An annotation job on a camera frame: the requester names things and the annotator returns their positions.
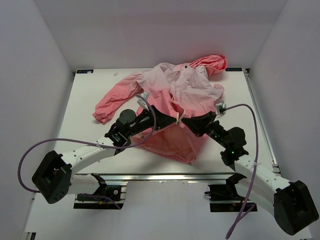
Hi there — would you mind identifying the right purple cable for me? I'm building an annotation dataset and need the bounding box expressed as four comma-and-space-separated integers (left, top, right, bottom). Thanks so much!
219, 103, 259, 240

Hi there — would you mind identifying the pink hooded jacket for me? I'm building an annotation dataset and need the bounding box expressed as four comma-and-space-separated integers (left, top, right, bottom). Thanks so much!
92, 54, 228, 164

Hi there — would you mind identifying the blue label sticker left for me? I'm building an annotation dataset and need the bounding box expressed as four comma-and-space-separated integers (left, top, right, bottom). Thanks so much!
76, 69, 94, 74

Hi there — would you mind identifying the wrist white camera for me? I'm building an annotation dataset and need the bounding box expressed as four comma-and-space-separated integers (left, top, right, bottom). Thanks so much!
136, 91, 150, 108
216, 100, 227, 116

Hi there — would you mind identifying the blue label sticker right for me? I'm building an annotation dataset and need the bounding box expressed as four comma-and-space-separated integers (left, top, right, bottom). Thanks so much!
225, 67, 243, 72

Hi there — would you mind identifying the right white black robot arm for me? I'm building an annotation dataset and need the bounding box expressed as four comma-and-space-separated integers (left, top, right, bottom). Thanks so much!
182, 111, 320, 236

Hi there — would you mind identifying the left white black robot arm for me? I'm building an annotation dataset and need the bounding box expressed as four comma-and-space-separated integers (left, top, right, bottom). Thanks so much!
32, 106, 176, 204

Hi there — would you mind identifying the blue label sticker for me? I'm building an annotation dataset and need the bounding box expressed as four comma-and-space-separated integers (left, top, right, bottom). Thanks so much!
76, 69, 94, 74
225, 67, 243, 72

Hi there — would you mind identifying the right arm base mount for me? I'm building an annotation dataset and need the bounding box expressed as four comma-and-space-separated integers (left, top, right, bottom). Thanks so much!
204, 173, 246, 213

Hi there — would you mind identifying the aluminium table front rail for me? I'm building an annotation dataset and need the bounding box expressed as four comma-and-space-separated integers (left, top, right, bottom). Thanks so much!
72, 171, 236, 182

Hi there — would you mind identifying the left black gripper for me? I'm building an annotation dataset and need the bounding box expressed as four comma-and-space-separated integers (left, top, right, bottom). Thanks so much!
126, 105, 177, 138

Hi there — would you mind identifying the purple cable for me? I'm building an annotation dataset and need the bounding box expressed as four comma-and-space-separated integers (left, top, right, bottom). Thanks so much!
219, 103, 259, 240
17, 94, 157, 210

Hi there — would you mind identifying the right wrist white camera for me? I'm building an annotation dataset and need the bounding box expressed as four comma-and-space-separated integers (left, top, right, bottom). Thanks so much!
216, 100, 227, 116

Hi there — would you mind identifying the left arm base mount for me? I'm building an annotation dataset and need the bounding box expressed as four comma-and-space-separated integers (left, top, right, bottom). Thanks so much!
72, 173, 126, 210

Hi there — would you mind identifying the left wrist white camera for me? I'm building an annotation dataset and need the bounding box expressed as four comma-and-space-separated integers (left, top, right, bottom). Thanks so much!
136, 91, 150, 108

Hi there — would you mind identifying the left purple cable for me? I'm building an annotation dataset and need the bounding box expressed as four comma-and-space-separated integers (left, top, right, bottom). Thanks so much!
17, 94, 157, 210

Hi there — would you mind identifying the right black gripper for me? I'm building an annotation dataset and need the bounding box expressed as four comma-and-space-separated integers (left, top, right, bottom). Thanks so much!
181, 111, 230, 149

